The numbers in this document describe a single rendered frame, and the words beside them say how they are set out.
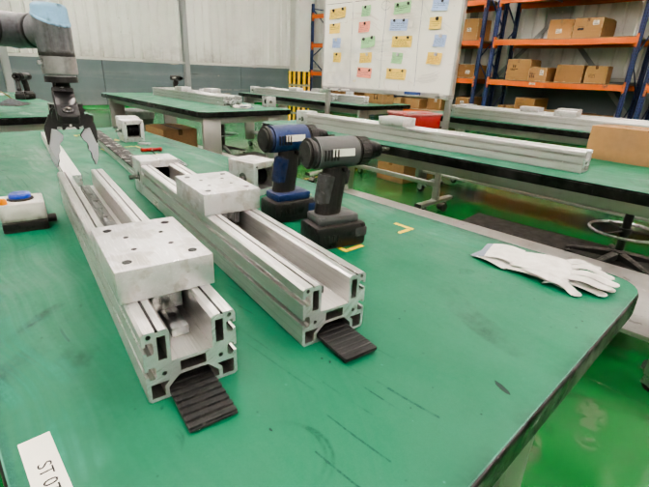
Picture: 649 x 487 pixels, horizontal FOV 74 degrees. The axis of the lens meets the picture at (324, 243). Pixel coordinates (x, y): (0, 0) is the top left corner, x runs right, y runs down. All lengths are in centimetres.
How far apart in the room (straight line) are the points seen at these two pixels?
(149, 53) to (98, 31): 124
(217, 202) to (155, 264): 30
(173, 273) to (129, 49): 1253
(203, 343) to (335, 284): 20
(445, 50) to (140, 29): 1037
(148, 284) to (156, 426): 15
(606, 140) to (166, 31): 1207
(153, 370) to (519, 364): 44
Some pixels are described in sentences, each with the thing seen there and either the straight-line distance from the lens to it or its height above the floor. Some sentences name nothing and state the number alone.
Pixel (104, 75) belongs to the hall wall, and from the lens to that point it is 1277.
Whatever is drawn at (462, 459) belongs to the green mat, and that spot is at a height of 78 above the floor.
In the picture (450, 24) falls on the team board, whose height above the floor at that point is 148.
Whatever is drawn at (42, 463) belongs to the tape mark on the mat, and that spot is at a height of 78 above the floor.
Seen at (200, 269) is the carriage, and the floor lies 89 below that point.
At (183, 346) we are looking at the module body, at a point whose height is 82.
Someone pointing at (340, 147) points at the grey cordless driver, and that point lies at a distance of 82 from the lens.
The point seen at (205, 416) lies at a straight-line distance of 48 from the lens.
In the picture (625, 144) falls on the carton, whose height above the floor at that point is 86.
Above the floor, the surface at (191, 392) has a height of 79.
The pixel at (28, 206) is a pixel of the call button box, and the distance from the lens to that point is 107.
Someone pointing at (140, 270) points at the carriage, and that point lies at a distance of 51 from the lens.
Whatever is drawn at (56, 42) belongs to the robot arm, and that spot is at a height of 115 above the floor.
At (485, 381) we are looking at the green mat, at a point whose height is 78.
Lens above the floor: 111
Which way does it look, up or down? 22 degrees down
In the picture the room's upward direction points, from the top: 2 degrees clockwise
